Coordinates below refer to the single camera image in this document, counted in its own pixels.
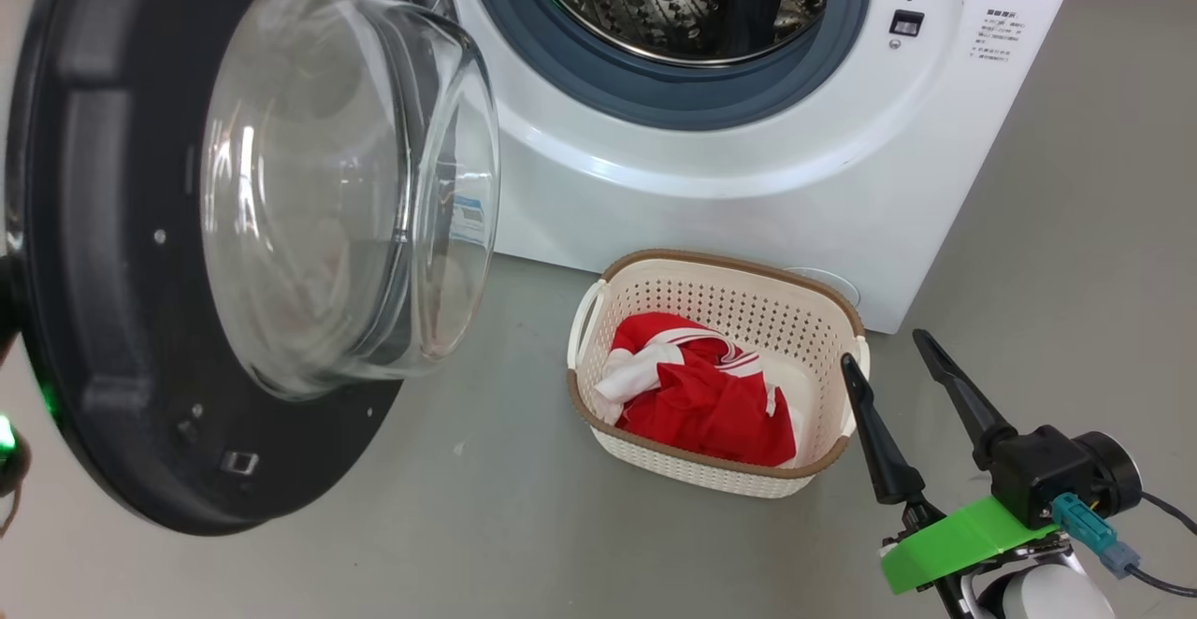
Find red and white garment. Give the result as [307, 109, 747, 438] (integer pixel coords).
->
[595, 312, 798, 468]

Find white front-load washing machine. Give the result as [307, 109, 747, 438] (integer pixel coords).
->
[402, 0, 1090, 335]

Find cream perforated laundry basket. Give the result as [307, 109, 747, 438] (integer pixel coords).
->
[567, 249, 871, 499]

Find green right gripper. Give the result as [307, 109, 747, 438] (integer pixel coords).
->
[840, 329, 1072, 595]

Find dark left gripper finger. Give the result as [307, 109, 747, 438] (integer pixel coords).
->
[0, 256, 22, 363]

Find black glass washing machine door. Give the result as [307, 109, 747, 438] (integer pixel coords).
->
[5, 0, 501, 536]

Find teal-plug right camera cable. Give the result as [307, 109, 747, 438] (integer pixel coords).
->
[1051, 491, 1197, 598]

